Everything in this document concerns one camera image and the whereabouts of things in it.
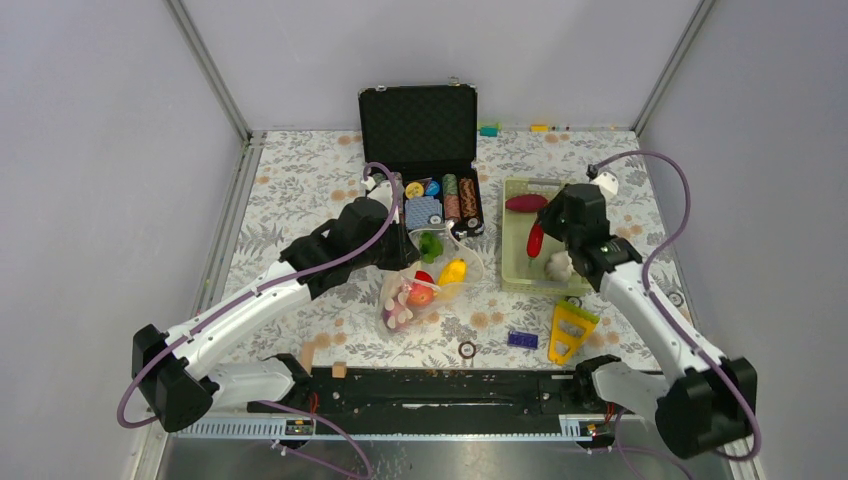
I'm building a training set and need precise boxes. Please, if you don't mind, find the red toy chili pepper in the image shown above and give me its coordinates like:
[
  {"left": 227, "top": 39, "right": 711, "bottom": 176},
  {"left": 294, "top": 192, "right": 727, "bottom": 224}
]
[{"left": 526, "top": 223, "right": 545, "bottom": 260}]

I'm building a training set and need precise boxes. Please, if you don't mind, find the green toy leaf vegetable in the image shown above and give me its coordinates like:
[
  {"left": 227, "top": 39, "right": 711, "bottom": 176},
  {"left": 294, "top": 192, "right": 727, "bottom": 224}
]
[{"left": 419, "top": 231, "right": 444, "bottom": 264}]

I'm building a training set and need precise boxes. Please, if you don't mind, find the red toy tomato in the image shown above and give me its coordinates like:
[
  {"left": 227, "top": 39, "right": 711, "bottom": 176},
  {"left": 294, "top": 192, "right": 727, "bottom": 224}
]
[{"left": 406, "top": 270, "right": 437, "bottom": 308}]

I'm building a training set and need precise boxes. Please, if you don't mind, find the clear dotted zip top bag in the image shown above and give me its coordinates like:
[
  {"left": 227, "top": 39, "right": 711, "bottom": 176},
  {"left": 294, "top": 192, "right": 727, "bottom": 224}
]
[{"left": 377, "top": 220, "right": 484, "bottom": 334}]

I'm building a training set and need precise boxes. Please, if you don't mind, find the purple toy onion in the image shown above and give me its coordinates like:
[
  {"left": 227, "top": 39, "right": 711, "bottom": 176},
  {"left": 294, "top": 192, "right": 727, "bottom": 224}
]
[{"left": 382, "top": 293, "right": 414, "bottom": 332}]

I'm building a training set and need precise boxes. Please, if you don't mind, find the green plastic basket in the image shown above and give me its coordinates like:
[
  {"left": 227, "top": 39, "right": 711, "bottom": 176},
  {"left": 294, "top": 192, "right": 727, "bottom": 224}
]
[{"left": 500, "top": 177, "right": 592, "bottom": 297}]

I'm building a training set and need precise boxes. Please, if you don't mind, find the yellow toy corn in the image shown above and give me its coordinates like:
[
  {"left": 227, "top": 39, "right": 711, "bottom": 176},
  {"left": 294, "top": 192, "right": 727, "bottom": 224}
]
[{"left": 437, "top": 258, "right": 468, "bottom": 287}]

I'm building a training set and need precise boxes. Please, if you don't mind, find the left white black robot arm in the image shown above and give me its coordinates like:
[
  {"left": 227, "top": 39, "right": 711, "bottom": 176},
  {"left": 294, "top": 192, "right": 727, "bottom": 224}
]
[{"left": 117, "top": 178, "right": 419, "bottom": 433}]

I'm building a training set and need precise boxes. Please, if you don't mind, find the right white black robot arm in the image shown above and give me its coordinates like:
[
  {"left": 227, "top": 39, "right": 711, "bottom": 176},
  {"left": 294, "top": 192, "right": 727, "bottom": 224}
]
[{"left": 537, "top": 183, "right": 761, "bottom": 459}]

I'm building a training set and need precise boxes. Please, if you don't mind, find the dark red toy sweet potato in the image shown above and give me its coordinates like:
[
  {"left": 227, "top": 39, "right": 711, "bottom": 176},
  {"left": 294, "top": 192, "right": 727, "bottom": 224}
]
[{"left": 504, "top": 194, "right": 549, "bottom": 213}]

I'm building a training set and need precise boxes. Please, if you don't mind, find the white toy mushroom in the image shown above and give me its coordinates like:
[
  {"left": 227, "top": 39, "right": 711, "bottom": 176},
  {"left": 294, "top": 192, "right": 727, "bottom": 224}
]
[{"left": 544, "top": 251, "right": 574, "bottom": 283}]

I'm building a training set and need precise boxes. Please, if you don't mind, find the yellow triangular plastic tool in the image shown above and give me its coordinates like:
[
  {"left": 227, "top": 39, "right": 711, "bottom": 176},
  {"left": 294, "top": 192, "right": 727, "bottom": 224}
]
[{"left": 547, "top": 299, "right": 600, "bottom": 366}]

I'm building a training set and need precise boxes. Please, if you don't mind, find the green toy block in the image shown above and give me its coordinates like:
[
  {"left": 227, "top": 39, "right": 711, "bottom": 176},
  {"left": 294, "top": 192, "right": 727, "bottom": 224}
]
[{"left": 478, "top": 123, "right": 502, "bottom": 138}]

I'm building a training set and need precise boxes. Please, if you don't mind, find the black poker chip case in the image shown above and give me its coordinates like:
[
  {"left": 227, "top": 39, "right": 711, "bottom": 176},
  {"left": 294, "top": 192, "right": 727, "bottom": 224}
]
[{"left": 358, "top": 81, "right": 485, "bottom": 239}]

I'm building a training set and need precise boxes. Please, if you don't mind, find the floral table mat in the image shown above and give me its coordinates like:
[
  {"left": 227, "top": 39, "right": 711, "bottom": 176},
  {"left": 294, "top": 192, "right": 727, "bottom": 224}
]
[{"left": 225, "top": 131, "right": 666, "bottom": 369}]

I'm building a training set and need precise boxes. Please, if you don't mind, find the blue toy brick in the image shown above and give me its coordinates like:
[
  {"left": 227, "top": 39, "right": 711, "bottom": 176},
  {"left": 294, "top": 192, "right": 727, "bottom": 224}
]
[{"left": 507, "top": 330, "right": 539, "bottom": 350}]

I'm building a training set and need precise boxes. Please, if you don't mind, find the small wooden cube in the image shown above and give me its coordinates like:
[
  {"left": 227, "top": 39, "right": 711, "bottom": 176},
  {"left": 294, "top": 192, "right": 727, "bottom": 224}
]
[{"left": 331, "top": 361, "right": 348, "bottom": 379}]

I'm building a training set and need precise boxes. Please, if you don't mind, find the wooden cone block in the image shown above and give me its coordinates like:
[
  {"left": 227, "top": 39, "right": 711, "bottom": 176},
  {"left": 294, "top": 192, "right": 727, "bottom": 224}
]
[{"left": 299, "top": 341, "right": 316, "bottom": 375}]

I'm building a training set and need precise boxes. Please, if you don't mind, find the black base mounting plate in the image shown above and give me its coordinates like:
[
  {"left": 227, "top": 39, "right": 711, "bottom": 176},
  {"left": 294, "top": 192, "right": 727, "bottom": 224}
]
[{"left": 247, "top": 367, "right": 621, "bottom": 436}]

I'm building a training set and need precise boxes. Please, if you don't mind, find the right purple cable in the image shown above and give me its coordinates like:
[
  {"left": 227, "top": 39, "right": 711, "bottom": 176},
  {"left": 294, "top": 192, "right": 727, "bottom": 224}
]
[{"left": 586, "top": 150, "right": 763, "bottom": 480}]

